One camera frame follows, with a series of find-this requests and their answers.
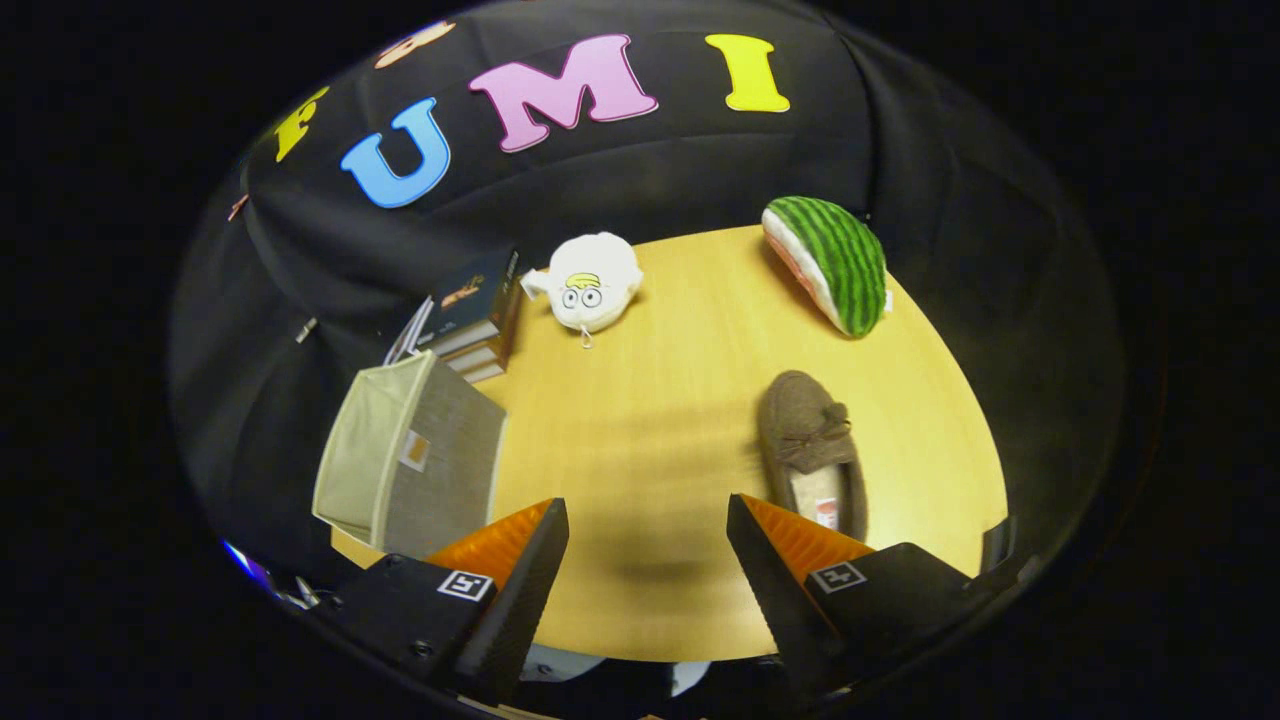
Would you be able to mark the watermelon slice plush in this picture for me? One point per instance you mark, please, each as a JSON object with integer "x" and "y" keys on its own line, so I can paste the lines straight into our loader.
{"x": 840, "y": 260}

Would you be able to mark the small red clip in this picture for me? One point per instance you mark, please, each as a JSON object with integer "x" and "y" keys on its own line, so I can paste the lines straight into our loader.
{"x": 237, "y": 207}

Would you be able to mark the grey fabric storage box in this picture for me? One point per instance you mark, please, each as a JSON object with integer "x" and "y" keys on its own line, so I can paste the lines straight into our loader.
{"x": 450, "y": 470}

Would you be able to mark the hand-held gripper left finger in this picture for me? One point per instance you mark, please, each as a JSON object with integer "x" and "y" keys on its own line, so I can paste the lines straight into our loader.
{"x": 515, "y": 610}

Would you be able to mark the dark blue covered book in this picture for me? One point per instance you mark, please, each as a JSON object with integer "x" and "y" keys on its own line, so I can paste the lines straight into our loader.
{"x": 475, "y": 290}

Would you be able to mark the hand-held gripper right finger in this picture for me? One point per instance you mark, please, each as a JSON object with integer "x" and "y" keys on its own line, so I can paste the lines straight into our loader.
{"x": 775, "y": 590}

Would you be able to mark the white plush toy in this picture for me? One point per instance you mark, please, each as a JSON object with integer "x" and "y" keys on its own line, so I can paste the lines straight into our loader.
{"x": 595, "y": 280}

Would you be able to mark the brown spine book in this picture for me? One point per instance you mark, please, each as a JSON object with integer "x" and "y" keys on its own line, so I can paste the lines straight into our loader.
{"x": 480, "y": 350}
{"x": 485, "y": 372}

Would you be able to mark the small white clip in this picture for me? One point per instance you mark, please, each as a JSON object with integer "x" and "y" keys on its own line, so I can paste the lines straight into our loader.
{"x": 305, "y": 330}

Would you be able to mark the white cover magazine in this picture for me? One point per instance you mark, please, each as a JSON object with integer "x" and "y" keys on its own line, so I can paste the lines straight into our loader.
{"x": 412, "y": 335}

